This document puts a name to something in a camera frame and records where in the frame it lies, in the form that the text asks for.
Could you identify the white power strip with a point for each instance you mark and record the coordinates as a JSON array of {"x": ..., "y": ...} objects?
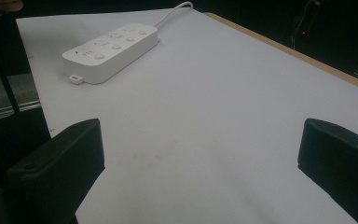
[{"x": 112, "y": 51}]

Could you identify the dark stand with red light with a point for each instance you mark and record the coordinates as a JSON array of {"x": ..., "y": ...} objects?
[{"x": 306, "y": 21}]

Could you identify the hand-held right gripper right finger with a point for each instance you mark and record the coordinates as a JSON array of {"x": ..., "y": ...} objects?
[{"x": 341, "y": 161}]

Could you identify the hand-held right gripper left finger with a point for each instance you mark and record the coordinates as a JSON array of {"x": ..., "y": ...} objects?
[{"x": 59, "y": 161}]

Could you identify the black metal stand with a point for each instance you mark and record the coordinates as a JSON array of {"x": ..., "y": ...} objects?
[{"x": 11, "y": 90}]

